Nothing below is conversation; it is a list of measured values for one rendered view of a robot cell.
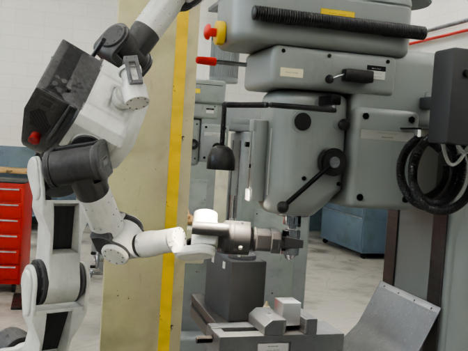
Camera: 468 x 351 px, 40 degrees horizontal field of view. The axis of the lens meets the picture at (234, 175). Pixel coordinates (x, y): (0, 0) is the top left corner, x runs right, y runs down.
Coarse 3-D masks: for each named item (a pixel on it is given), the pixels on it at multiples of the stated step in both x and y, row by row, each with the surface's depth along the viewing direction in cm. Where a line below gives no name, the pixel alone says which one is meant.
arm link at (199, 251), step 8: (168, 232) 174; (176, 232) 174; (184, 232) 177; (168, 240) 172; (176, 240) 173; (184, 240) 176; (176, 248) 170; (184, 248) 168; (192, 248) 167; (200, 248) 166; (208, 248) 166; (176, 256) 171; (184, 256) 170; (192, 256) 170; (200, 256) 169; (208, 256) 169
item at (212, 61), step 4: (200, 56) 171; (204, 56) 172; (196, 60) 171; (200, 60) 171; (204, 60) 171; (208, 60) 171; (212, 60) 172; (216, 60) 172; (220, 60) 173; (204, 64) 172; (208, 64) 172; (212, 64) 172; (216, 64) 173; (220, 64) 173; (224, 64) 173; (228, 64) 174; (232, 64) 174; (236, 64) 174; (240, 64) 174; (244, 64) 175
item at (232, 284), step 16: (224, 256) 206; (240, 256) 202; (208, 272) 216; (224, 272) 203; (240, 272) 200; (256, 272) 202; (208, 288) 216; (224, 288) 203; (240, 288) 200; (256, 288) 202; (208, 304) 215; (224, 304) 202; (240, 304) 200; (256, 304) 202; (240, 320) 201
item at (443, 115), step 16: (464, 48) 141; (448, 64) 141; (464, 64) 140; (432, 80) 147; (448, 80) 141; (464, 80) 140; (432, 96) 146; (448, 96) 140; (464, 96) 141; (432, 112) 146; (448, 112) 140; (464, 112) 141; (432, 128) 146; (448, 128) 140; (464, 128) 141; (464, 144) 142
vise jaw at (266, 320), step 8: (256, 312) 173; (264, 312) 171; (272, 312) 172; (256, 320) 169; (264, 320) 166; (272, 320) 164; (280, 320) 165; (256, 328) 169; (264, 328) 164; (272, 328) 164; (280, 328) 165
